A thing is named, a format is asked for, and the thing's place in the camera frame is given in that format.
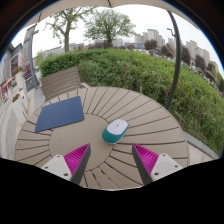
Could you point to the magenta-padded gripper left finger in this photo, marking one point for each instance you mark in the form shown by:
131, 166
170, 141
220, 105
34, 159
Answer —
76, 159

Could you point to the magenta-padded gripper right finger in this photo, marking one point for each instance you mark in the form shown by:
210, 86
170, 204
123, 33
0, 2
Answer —
146, 159

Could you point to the white and teal computer mouse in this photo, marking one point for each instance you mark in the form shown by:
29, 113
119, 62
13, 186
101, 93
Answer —
116, 130

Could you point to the dark blue mouse pad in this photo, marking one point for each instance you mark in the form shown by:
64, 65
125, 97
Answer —
60, 115

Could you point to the white planter with flowers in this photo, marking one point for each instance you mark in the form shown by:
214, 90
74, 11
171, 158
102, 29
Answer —
19, 110
19, 78

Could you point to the slatted brown outdoor chair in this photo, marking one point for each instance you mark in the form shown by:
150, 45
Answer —
61, 83

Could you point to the green hedge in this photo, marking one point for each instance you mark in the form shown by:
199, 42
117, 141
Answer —
140, 73

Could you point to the dark curved parasol pole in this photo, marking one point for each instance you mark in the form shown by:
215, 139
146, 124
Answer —
176, 53

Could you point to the tall grey sign pillar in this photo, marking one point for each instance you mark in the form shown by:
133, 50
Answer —
29, 50

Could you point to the distant high-rise buildings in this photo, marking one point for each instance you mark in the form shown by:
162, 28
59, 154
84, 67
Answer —
153, 35

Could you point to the thin-crowned tree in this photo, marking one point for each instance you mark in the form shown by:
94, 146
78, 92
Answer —
67, 33

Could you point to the round leafy tree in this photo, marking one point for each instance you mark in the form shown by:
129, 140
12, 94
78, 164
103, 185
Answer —
108, 25

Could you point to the beige parasol canopy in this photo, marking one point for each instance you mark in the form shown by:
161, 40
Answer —
110, 2

